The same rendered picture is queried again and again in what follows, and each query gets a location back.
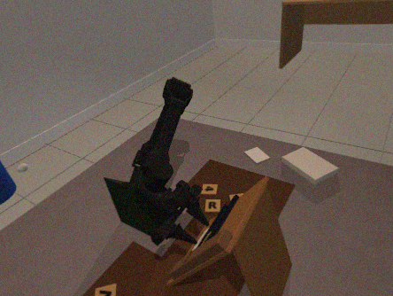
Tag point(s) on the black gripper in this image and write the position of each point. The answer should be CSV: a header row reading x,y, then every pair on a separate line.
x,y
168,229

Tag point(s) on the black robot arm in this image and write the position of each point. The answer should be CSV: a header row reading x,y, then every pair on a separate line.
x,y
155,170

